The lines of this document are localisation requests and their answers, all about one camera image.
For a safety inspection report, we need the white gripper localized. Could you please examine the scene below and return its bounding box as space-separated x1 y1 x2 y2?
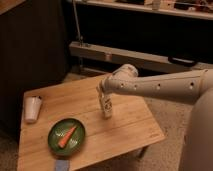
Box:
96 80 109 97

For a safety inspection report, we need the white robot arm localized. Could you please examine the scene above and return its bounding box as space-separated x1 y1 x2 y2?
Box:
97 64 213 171

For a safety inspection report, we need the metal stand pole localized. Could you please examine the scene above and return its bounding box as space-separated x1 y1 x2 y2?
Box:
72 0 85 69

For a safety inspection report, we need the long grey case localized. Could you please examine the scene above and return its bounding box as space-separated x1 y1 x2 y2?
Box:
69 41 213 73

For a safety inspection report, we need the wooden folding table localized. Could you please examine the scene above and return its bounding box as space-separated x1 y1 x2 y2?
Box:
17 76 165 171

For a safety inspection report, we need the green plate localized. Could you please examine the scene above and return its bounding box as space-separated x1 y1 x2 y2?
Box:
48 118 86 157

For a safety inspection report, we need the orange carrot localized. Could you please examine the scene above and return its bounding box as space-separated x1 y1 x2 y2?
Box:
58 126 76 148

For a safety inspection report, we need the white paper cup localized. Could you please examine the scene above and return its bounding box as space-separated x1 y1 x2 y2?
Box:
24 96 42 123

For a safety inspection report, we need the blue sponge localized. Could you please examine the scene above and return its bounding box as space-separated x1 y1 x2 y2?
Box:
55 160 70 171

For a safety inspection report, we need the upper shelf board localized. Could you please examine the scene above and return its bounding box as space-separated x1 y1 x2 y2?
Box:
75 0 213 21

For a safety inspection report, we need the black case handle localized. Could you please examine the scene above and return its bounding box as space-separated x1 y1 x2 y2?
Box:
168 57 198 67

